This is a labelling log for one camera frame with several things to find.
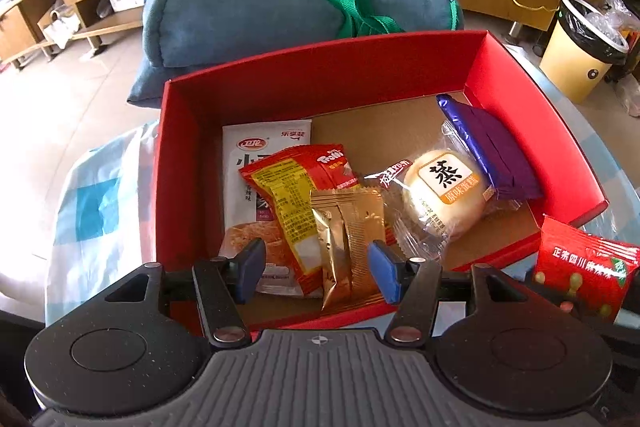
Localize cream trash bin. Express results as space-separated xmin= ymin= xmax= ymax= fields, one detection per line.
xmin=539 ymin=0 xmax=632 ymax=104

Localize clear steamed cake packet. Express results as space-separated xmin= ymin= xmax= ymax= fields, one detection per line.
xmin=362 ymin=122 xmax=526 ymax=259

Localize red spicy snack packet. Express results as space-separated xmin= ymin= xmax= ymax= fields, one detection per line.
xmin=532 ymin=215 xmax=640 ymax=324

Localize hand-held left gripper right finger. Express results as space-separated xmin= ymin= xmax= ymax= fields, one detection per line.
xmin=367 ymin=241 xmax=533 ymax=344

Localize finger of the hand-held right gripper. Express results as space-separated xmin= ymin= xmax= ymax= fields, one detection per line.
xmin=522 ymin=278 xmax=617 ymax=339

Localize red yellow snack packet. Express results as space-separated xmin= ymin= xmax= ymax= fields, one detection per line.
xmin=239 ymin=145 xmax=361 ymax=299

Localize shiny purple foil packet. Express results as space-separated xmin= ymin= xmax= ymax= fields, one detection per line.
xmin=436 ymin=94 xmax=545 ymax=202

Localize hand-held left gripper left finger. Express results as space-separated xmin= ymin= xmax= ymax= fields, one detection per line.
xmin=102 ymin=238 xmax=267 ymax=349

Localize blue white checked tablecloth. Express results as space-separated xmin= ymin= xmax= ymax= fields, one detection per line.
xmin=45 ymin=57 xmax=640 ymax=333

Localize blue rolled cushion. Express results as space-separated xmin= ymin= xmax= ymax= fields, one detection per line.
xmin=126 ymin=0 xmax=466 ymax=108

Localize gold foil packet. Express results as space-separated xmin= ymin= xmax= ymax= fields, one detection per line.
xmin=310 ymin=188 xmax=387 ymax=313

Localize white snack packet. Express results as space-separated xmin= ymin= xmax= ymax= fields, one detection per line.
xmin=220 ymin=119 xmax=313 ymax=298

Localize red cardboard box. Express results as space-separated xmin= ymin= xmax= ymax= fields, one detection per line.
xmin=150 ymin=31 xmax=610 ymax=333

